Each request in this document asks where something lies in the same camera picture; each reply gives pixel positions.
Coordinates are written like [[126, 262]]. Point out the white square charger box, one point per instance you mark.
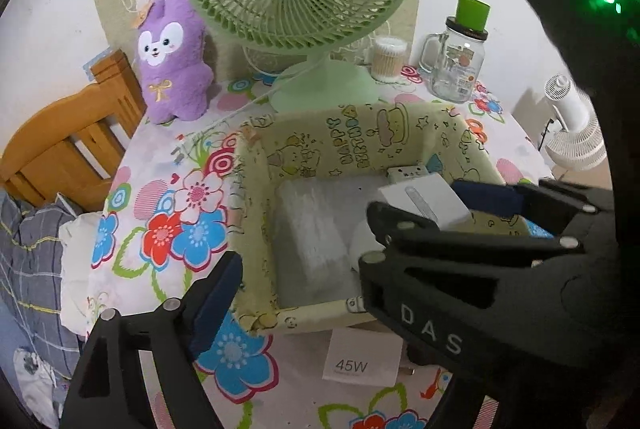
[[362, 356]]

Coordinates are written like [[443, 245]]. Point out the wooden bed headboard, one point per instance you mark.
[[55, 144]]

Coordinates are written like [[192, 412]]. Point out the white floor fan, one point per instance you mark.
[[570, 124]]

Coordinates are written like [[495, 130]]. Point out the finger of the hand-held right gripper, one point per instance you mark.
[[450, 244], [495, 199]]

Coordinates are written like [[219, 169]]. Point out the patterned fabric storage box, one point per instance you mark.
[[260, 219]]

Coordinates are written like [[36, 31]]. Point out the grey plaid quilt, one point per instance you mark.
[[30, 269]]

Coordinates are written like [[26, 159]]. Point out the cotton swab container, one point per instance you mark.
[[387, 59]]

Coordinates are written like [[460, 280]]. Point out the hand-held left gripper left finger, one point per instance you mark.
[[217, 304]]

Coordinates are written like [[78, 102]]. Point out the glass mug jar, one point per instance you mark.
[[455, 69]]

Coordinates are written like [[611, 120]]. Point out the white black patterned cloth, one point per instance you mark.
[[35, 384]]

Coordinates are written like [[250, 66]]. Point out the purple plush toy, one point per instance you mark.
[[172, 64]]

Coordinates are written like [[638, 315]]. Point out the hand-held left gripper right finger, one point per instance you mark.
[[460, 411]]

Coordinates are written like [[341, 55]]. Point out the white power adapter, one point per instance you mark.
[[445, 204]]

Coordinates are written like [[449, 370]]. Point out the green plastic cup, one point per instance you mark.
[[472, 11]]

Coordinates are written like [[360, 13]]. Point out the light blue paper sheet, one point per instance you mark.
[[100, 61]]

